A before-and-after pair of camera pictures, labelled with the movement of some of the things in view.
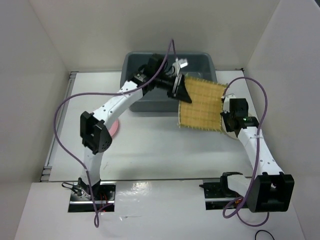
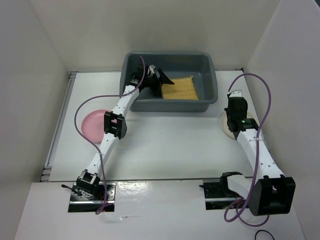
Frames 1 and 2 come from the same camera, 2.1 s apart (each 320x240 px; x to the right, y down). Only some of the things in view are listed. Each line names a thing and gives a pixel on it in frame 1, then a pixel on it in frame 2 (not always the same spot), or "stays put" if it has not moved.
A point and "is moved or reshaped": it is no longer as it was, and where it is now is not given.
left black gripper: x=178 y=90 -> x=156 y=90
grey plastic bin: x=200 y=65 stays put
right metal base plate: x=216 y=196 stays put
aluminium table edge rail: x=47 y=173 stays put
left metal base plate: x=104 y=192 stays put
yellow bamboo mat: x=204 y=111 is moved or reshaped
